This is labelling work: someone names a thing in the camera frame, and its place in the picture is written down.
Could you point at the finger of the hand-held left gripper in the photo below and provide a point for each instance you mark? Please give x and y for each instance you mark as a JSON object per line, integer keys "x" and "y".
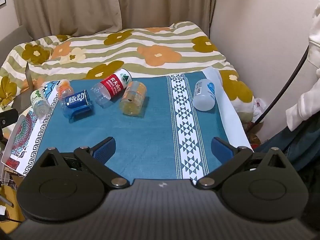
{"x": 8, "y": 118}

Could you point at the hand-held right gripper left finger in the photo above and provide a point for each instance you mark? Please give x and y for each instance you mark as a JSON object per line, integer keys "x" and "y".
{"x": 105, "y": 150}

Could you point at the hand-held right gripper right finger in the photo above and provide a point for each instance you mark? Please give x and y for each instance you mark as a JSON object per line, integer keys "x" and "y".
{"x": 221, "y": 150}

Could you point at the green label clear bottle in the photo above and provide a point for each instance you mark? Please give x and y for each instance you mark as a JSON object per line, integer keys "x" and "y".
{"x": 38, "y": 102}

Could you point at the teal patterned tablecloth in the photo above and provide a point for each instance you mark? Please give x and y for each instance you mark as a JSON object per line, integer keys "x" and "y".
{"x": 150, "y": 135}

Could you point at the blue label bottle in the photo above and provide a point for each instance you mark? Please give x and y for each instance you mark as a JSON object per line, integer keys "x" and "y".
{"x": 76, "y": 103}

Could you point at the white plastic bag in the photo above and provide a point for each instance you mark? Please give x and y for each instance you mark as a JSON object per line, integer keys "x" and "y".
{"x": 258, "y": 107}

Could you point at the white translucent bottle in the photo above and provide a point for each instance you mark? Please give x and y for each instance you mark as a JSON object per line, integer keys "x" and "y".
{"x": 204, "y": 94}

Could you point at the yellow translucent bottle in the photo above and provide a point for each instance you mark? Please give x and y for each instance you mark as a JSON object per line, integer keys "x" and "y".
{"x": 132, "y": 98}

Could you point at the small orange drink bottle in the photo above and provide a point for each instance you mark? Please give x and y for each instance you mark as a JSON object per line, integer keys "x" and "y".
{"x": 64, "y": 88}

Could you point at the red label clear bottle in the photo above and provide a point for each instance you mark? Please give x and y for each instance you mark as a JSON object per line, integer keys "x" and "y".
{"x": 112, "y": 87}

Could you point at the dark blue clothing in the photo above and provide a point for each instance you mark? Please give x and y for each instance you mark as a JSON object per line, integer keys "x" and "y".
{"x": 287, "y": 145}

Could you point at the grey headboard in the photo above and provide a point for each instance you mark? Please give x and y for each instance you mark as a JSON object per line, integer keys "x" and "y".
{"x": 12, "y": 41}

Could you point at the floral striped blanket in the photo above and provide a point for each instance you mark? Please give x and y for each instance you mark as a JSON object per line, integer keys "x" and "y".
{"x": 150, "y": 52}

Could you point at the white garment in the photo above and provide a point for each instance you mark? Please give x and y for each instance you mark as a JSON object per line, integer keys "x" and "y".
{"x": 311, "y": 55}

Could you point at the beige curtain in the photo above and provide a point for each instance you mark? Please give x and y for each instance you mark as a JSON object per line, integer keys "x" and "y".
{"x": 75, "y": 5}

